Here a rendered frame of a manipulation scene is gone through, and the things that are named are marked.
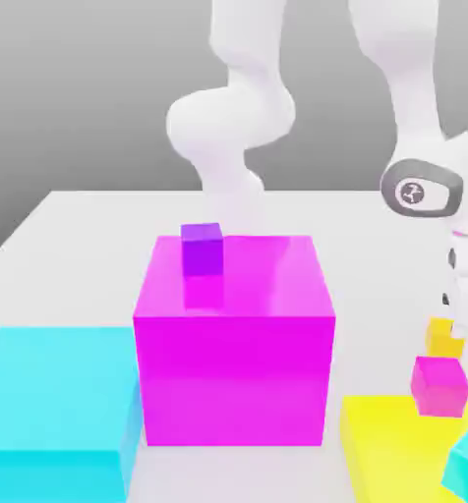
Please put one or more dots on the large cyan box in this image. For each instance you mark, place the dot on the large cyan box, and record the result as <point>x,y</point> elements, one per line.
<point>49,401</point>

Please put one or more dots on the small purple cube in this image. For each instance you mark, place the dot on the small purple cube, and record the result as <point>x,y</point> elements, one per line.
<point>202,253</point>

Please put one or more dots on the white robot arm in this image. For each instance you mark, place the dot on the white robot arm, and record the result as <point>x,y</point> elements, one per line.
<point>234,118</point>

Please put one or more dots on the small orange cube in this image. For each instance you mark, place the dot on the small orange cube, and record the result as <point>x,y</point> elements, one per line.
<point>438,342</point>

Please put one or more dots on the small pink cube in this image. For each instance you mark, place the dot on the small pink cube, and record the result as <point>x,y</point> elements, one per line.
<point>440,387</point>

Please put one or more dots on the large yellow box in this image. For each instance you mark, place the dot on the large yellow box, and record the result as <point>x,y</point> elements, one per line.
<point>391,448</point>

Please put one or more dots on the large magenta box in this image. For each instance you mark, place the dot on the large magenta box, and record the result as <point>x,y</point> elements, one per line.
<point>234,373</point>

